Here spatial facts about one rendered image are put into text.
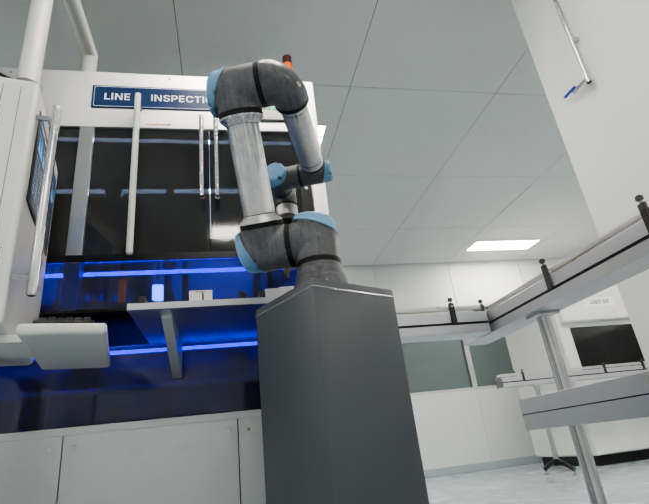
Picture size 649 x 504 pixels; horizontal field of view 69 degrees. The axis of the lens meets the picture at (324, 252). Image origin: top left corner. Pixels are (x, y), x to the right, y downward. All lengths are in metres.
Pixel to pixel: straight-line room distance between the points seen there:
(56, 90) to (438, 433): 5.91
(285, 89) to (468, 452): 6.25
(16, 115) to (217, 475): 1.25
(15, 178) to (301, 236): 0.79
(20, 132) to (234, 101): 0.65
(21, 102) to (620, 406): 1.99
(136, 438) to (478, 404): 5.90
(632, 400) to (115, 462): 1.60
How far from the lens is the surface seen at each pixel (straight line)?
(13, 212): 1.49
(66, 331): 1.35
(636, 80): 2.55
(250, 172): 1.24
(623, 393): 1.74
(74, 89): 2.42
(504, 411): 7.38
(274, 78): 1.25
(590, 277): 1.74
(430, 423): 6.88
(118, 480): 1.78
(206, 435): 1.75
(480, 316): 2.20
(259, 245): 1.22
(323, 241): 1.19
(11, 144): 1.60
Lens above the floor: 0.44
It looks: 23 degrees up
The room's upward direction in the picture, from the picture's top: 7 degrees counter-clockwise
